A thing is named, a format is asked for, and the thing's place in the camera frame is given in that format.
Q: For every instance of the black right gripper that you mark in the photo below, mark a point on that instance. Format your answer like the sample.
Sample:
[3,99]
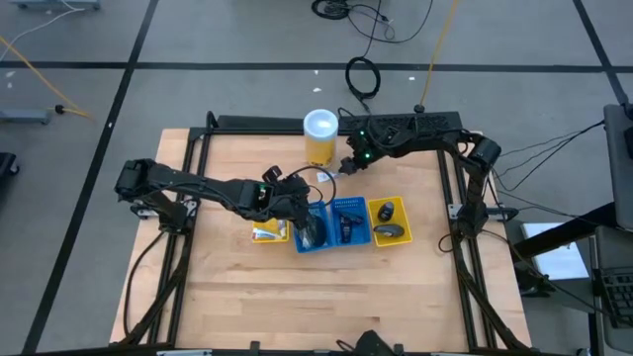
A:
[366,146]

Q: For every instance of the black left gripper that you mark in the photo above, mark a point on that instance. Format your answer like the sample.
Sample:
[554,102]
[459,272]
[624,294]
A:
[279,200]

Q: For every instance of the black tube red print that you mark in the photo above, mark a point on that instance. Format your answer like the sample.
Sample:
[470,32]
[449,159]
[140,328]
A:
[346,230]

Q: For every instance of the white and blue tube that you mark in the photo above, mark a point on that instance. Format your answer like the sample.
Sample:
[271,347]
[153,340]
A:
[266,236]

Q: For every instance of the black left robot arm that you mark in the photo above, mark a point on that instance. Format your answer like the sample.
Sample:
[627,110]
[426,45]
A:
[198,185]

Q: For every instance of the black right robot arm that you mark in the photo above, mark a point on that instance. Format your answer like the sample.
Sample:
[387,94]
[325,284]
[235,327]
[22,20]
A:
[430,141]

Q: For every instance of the blue slotted plastic basket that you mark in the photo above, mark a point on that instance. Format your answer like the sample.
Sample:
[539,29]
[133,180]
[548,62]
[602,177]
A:
[330,237]
[361,236]

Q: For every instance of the yellow wipes canister white lid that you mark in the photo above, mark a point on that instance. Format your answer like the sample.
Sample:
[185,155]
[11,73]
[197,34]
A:
[320,148]

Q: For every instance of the yellow slotted plastic basket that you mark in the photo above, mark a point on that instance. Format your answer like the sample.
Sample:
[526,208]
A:
[403,213]
[269,223]

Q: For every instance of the black perforated plate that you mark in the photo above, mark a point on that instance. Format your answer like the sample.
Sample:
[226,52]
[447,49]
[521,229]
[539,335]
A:
[435,121]

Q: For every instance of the black angular object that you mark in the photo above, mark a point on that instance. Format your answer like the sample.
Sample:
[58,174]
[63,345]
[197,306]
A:
[371,343]

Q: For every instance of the white flat panel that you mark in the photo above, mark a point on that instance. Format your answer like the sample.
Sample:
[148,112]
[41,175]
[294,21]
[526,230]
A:
[554,257]

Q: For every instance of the black metal strut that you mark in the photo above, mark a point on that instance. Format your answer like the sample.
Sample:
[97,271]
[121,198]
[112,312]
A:
[569,230]

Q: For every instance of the grey monitor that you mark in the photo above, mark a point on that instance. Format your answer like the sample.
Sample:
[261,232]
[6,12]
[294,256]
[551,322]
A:
[620,163]

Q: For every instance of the grey desk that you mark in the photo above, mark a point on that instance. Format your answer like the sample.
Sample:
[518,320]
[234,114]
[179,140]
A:
[608,247]

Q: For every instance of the black keyboard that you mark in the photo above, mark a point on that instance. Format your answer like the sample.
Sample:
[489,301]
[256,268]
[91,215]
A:
[618,296]

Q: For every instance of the grey stand base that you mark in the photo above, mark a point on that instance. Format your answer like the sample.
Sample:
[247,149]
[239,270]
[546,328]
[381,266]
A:
[54,4]
[25,117]

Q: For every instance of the black caster base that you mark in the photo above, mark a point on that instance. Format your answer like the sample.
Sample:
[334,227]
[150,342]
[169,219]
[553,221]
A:
[7,165]

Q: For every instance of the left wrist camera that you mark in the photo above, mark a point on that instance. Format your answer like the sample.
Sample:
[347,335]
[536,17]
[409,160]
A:
[272,174]

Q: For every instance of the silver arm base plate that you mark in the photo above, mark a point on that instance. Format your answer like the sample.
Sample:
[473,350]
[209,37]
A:
[454,212]
[141,211]

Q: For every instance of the black aluminium table frame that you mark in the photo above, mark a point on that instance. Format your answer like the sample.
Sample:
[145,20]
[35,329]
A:
[237,132]

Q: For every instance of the black clamp bracket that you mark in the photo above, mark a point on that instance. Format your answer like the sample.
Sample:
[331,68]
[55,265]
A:
[399,350]
[254,348]

